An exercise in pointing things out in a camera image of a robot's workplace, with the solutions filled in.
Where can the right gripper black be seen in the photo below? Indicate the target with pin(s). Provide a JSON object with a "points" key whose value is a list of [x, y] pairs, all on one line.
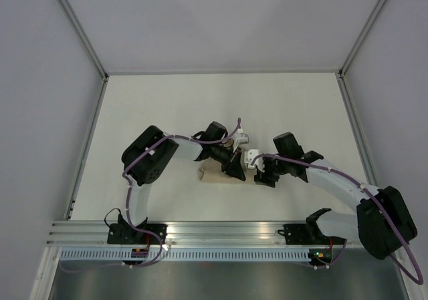
{"points": [[261, 178]]}

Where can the left aluminium frame post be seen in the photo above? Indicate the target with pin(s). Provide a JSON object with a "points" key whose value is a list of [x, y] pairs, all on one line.
{"points": [[67, 8]]}

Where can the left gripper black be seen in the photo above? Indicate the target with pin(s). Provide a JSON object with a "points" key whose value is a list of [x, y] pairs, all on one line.
{"points": [[232, 166]]}

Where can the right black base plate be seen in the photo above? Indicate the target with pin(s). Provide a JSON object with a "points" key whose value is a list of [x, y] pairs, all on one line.
{"points": [[303, 234]]}

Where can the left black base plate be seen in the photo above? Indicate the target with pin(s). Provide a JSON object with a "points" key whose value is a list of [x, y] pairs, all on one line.
{"points": [[123, 234]]}

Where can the beige cloth napkin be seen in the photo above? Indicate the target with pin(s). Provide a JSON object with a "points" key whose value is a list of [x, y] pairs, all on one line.
{"points": [[210, 172]]}

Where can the left aluminium side rail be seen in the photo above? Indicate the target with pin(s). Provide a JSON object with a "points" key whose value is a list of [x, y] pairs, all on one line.
{"points": [[93, 118]]}

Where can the back aluminium frame bar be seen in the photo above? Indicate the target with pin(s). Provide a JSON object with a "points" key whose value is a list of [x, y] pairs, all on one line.
{"points": [[219, 71]]}

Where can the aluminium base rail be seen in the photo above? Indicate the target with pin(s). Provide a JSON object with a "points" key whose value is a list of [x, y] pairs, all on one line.
{"points": [[74, 233]]}

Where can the right aluminium side rail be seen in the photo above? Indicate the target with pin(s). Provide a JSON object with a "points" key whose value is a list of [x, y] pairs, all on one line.
{"points": [[357, 130]]}

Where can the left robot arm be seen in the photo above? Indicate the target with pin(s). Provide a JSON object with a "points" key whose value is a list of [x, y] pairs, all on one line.
{"points": [[147, 157]]}

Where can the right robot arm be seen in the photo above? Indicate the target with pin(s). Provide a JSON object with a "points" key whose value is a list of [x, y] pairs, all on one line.
{"points": [[380, 220]]}

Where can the right aluminium frame post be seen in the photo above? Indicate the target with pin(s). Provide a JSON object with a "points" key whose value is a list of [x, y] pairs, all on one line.
{"points": [[361, 37]]}

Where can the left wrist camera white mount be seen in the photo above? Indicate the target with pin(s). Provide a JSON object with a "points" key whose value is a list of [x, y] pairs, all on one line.
{"points": [[240, 139]]}

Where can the aluminium side rail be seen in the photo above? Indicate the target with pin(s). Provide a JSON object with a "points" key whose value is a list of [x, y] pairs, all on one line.
{"points": [[357, 130], [93, 118]]}

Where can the aluminium frame post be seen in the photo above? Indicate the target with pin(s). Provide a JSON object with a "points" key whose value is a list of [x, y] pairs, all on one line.
{"points": [[67, 8], [361, 37]]}

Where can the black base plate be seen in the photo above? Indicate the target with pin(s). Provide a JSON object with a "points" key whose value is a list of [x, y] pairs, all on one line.
{"points": [[123, 234], [303, 234]]}

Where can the white slotted cable duct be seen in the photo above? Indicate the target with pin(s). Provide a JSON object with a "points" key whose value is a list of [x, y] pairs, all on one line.
{"points": [[187, 254]]}

